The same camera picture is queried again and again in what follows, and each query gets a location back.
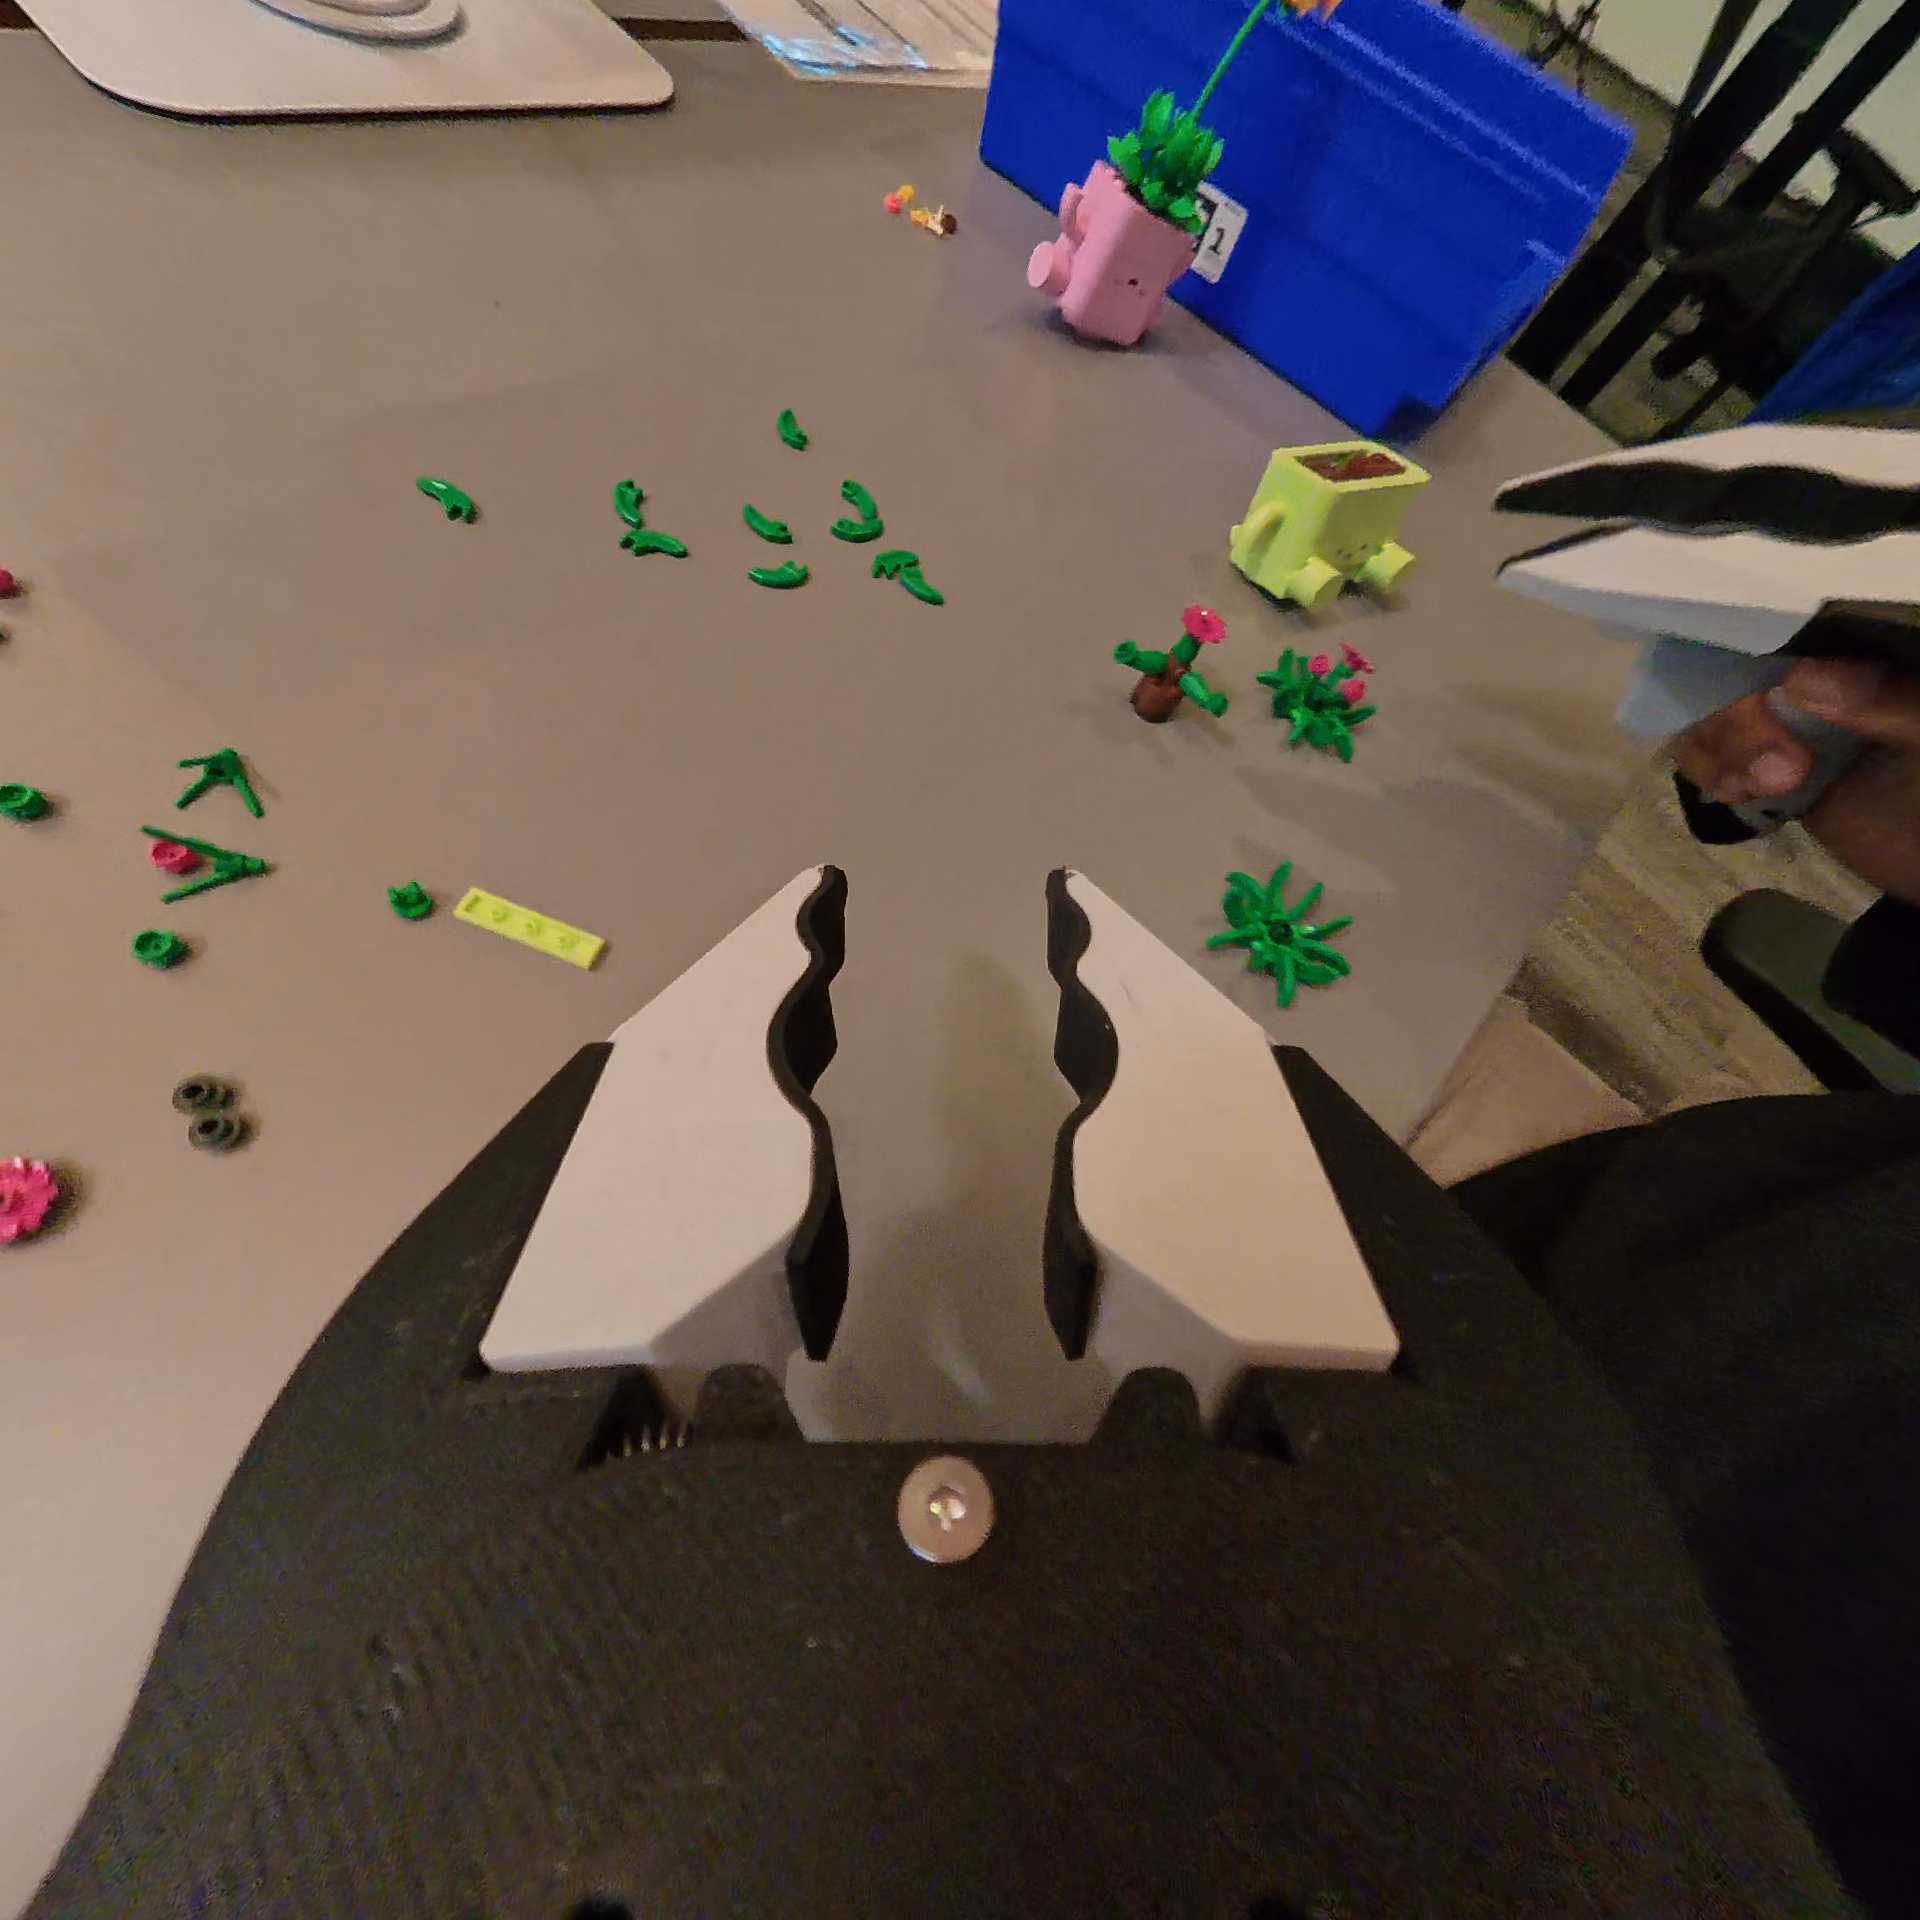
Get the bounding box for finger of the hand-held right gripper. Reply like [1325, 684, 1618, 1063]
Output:
[1492, 423, 1920, 544]
[1497, 516, 1920, 744]

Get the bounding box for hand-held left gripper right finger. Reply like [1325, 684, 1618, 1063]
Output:
[1039, 865, 1403, 1441]

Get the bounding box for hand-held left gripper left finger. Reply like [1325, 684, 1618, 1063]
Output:
[477, 861, 852, 1415]

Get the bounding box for person's right hand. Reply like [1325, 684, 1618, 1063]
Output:
[1669, 656, 1920, 906]

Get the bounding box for blue storage bin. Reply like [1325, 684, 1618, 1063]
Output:
[978, 0, 1636, 444]
[1743, 245, 1920, 432]

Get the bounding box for green spiky brick plant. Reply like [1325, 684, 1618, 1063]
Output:
[1205, 860, 1358, 1011]

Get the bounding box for lime green flat brick plate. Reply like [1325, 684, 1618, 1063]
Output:
[450, 882, 609, 975]

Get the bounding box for person's beige trousers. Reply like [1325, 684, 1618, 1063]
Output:
[1407, 993, 1652, 1192]

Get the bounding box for black chair armrest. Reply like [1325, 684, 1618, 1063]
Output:
[1698, 888, 1920, 1096]

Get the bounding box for lime green brick planter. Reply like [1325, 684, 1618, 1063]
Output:
[1229, 442, 1430, 617]

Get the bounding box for green brick plant pink flowers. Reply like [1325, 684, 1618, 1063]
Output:
[1255, 641, 1382, 768]

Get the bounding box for brick cactus with pink flower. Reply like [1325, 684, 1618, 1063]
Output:
[1114, 604, 1235, 730]

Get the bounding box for person's black jacket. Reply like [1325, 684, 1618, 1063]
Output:
[1447, 1093, 1920, 1920]

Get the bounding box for cluster of green leaf pieces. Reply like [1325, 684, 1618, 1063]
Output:
[413, 404, 951, 610]

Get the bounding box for pink brick planter with plant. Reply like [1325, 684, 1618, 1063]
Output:
[1026, 0, 1345, 349]

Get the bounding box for clear plastic bag with leaflet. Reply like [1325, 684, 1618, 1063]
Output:
[718, 0, 1004, 80]

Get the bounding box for white book stand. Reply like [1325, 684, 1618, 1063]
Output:
[17, 0, 677, 119]

